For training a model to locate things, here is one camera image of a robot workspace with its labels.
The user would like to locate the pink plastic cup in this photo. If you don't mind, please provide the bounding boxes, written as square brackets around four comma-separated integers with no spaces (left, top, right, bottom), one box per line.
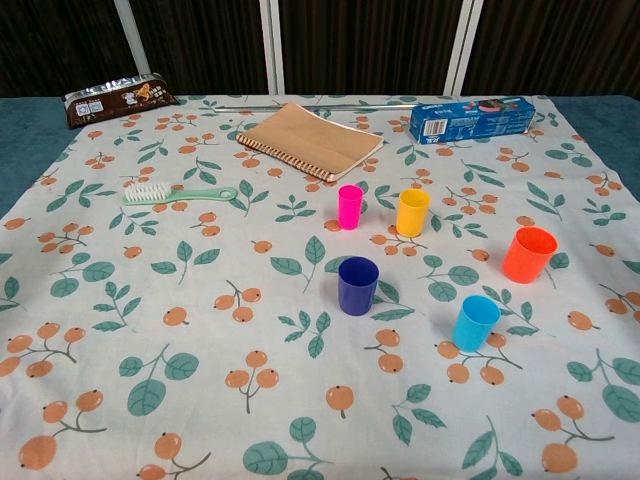
[337,184,365,232]

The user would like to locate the dark blue plastic cup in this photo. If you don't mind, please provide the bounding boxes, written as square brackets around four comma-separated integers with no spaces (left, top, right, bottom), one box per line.
[337,256,381,317]

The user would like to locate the light blue plastic cup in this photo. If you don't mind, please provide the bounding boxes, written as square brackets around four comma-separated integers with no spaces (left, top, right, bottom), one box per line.
[451,294,502,353]

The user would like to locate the brown spiral notebook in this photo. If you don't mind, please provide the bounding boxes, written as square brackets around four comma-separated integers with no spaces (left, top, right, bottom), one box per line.
[235,102,385,184]

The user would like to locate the floral fruit print tablecloth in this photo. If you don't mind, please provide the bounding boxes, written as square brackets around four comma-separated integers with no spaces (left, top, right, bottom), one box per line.
[0,93,640,480]

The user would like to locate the green brush white bristles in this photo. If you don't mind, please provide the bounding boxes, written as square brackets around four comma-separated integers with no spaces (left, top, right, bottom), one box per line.
[122,180,240,207]

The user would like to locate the thin metal rod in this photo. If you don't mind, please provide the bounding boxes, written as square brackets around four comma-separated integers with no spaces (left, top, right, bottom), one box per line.
[214,98,419,112]

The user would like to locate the blue Oreo cookie box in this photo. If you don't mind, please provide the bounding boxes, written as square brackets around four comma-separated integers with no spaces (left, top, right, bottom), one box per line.
[409,96,537,146]

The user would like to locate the dark folding screen panel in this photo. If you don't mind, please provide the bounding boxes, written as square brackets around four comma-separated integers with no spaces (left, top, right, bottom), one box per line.
[113,0,274,96]
[0,0,126,99]
[269,0,474,96]
[457,0,640,97]

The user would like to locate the orange plastic cup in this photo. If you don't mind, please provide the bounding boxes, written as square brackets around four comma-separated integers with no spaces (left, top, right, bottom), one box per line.
[501,226,559,285]

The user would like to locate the brown snack packet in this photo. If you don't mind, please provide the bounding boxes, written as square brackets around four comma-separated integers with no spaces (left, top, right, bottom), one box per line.
[62,72,180,130]

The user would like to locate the teal table cover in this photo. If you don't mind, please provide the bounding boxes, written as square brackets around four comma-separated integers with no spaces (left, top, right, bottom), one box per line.
[0,93,640,221]

